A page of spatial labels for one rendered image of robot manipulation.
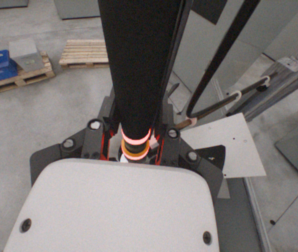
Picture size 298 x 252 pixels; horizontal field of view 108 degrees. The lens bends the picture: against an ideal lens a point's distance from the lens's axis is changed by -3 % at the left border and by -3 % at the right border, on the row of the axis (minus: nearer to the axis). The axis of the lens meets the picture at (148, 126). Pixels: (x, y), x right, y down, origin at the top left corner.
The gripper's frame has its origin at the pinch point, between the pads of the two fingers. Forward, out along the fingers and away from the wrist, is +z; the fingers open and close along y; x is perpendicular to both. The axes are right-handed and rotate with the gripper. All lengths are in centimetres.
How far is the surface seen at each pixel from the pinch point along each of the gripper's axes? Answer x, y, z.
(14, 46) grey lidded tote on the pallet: -114, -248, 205
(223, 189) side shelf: -77, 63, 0
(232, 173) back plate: -34, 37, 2
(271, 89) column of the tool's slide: -20, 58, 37
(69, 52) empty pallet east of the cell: -146, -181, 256
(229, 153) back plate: -34, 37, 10
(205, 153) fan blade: -23.8, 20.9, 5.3
